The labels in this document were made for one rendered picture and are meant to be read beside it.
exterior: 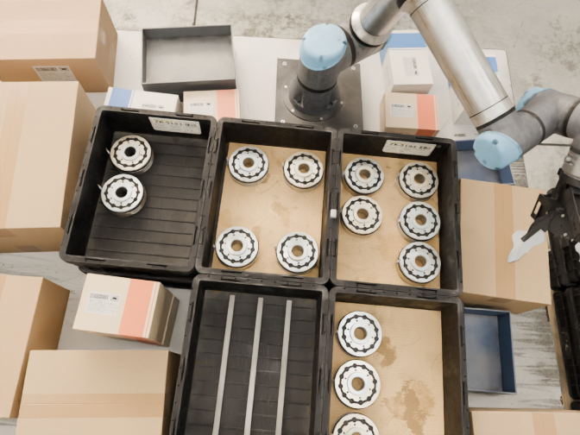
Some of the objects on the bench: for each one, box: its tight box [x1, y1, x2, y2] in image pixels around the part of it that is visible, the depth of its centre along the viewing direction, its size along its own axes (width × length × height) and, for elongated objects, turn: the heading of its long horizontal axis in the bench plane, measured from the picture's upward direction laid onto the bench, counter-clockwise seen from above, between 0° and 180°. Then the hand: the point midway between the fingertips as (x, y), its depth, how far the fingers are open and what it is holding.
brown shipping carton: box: [0, 0, 118, 92], centre depth 139 cm, size 30×22×16 cm
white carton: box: [104, 87, 184, 113], centre depth 136 cm, size 20×12×9 cm, turn 83°
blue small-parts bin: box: [464, 307, 517, 394], centre depth 119 cm, size 20×15×7 cm
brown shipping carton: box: [457, 179, 552, 314], centre depth 124 cm, size 30×22×16 cm
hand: (545, 271), depth 95 cm, fingers open, 14 cm apart
